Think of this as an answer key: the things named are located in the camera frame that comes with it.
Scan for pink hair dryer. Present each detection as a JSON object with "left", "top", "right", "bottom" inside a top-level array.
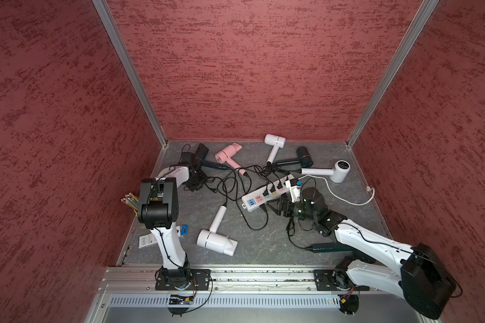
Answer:
[{"left": 215, "top": 143, "right": 246, "bottom": 176}]

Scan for dark green hair dryer back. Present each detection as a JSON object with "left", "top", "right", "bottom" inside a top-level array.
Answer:
[{"left": 273, "top": 146, "right": 314, "bottom": 168}]

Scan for white power strip coloured sockets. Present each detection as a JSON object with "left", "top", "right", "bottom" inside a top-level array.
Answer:
[{"left": 241, "top": 174, "right": 295, "bottom": 212}]

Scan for black hair dryer far left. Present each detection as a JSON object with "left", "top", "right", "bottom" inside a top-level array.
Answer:
[{"left": 192, "top": 143, "right": 230, "bottom": 171}]

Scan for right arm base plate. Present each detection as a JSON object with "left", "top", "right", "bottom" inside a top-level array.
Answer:
[{"left": 313, "top": 269, "right": 370, "bottom": 293}]

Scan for white round hair dryer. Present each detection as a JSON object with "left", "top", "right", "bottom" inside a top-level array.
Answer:
[{"left": 300, "top": 160, "right": 350, "bottom": 184}]

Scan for white paper box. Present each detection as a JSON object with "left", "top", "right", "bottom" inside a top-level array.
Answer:
[{"left": 138, "top": 224, "right": 188, "bottom": 248}]

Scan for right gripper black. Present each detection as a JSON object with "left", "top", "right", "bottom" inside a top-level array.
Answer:
[{"left": 267, "top": 198, "right": 317, "bottom": 222}]

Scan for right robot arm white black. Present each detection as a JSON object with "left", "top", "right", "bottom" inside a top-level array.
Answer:
[{"left": 268, "top": 187, "right": 458, "bottom": 320}]

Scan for bundle of pencils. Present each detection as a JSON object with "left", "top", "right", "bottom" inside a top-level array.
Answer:
[{"left": 121, "top": 193, "right": 139, "bottom": 213}]

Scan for black cord of front white dryer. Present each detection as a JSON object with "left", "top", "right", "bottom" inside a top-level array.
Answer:
[{"left": 221, "top": 177, "right": 269, "bottom": 231}]

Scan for black cord of front green dryer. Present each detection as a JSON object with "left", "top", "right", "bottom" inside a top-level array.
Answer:
[{"left": 286, "top": 217, "right": 312, "bottom": 250}]

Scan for white square hair dryer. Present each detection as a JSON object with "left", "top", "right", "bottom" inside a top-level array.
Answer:
[{"left": 264, "top": 134, "right": 286, "bottom": 164}]

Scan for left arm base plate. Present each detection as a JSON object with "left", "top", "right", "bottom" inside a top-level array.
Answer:
[{"left": 155, "top": 268, "right": 212, "bottom": 292}]

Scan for aluminium front rail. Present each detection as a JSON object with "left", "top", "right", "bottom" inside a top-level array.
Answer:
[{"left": 86, "top": 265, "right": 425, "bottom": 322}]

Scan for white hair dryer front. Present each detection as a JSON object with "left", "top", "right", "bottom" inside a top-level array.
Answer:
[{"left": 196, "top": 205, "right": 238, "bottom": 257}]

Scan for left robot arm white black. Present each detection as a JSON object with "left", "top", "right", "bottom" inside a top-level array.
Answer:
[{"left": 137, "top": 152, "right": 206, "bottom": 285}]

